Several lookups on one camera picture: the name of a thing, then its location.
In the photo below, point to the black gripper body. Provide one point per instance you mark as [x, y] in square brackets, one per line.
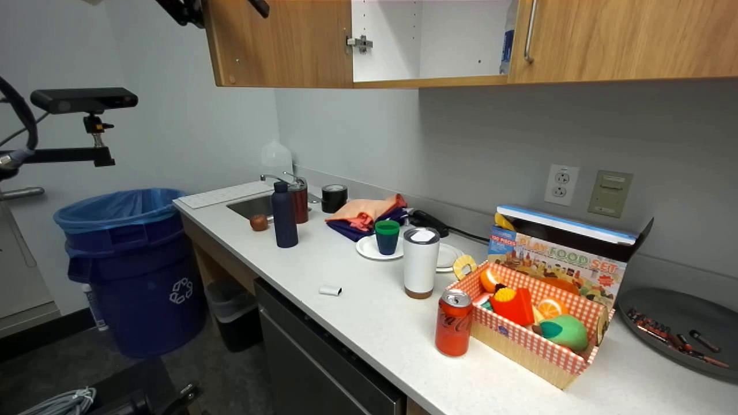
[184, 11]

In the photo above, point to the metal cabinet hinge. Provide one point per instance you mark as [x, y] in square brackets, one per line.
[362, 45]

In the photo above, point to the wooden base cabinet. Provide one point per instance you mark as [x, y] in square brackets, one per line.
[220, 258]

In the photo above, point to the white low cabinet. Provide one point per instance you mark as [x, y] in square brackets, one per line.
[24, 262]

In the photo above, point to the translucent plastic jug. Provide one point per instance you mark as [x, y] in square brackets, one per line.
[279, 158]

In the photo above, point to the steel faucet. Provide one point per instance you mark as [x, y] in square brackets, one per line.
[279, 178]

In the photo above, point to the steel sink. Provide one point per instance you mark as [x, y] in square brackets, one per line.
[255, 207]

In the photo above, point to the dark red tumbler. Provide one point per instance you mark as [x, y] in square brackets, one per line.
[300, 203]

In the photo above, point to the black cup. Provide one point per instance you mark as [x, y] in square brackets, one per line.
[336, 200]

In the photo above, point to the blue bin liner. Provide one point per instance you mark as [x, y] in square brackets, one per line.
[117, 209]

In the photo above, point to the navy water bottle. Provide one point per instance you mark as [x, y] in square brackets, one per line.
[284, 220]

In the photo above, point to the small brown cup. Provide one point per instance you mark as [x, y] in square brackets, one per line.
[259, 223]

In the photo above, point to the orange towel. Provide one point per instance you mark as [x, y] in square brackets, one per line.
[367, 209]

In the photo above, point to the red cloth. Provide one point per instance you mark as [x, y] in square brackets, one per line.
[389, 209]

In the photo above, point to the navy blue cloth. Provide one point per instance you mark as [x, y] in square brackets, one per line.
[355, 229]

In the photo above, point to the green and blue cup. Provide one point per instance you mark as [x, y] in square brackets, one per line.
[386, 236]

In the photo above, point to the white paper plate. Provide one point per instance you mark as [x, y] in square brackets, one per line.
[367, 248]

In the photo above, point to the black handheld device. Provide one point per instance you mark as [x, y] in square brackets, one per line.
[428, 223]

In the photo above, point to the blue recycling bin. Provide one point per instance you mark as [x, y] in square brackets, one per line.
[140, 292]

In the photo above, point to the white marker black cap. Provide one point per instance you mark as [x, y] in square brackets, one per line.
[330, 292]

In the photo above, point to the white tumbler brown base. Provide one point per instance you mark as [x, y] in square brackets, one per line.
[422, 266]

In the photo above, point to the small black waste bin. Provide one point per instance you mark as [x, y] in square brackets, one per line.
[234, 319]

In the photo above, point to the yellow toy slice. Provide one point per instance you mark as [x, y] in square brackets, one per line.
[464, 266]

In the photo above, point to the stainless dishwasher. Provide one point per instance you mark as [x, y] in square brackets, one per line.
[309, 360]

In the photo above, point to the orange yellow toy fruit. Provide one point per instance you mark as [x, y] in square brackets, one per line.
[492, 281]

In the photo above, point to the red soda can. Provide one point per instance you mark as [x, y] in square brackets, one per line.
[454, 327]

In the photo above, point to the red toy fries box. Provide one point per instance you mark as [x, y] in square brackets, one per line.
[513, 305]

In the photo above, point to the blue play food box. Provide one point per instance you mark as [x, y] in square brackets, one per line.
[569, 258]

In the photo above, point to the grey plastic bag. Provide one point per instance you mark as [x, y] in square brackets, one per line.
[61, 402]

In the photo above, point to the orange toy slice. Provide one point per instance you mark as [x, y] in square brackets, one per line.
[551, 308]

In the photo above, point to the checkered cardboard basket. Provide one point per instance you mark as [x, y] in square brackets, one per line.
[532, 350]

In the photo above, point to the green toy ball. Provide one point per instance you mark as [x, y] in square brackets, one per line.
[563, 332]

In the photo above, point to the dark round tray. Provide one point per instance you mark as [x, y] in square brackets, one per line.
[678, 338]

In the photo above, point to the black stereo camera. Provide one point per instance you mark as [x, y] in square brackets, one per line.
[85, 100]

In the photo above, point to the wooden wall cabinet body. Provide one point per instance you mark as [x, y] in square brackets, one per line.
[400, 37]

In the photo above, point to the white wall outlet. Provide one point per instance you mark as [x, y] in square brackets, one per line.
[561, 186]

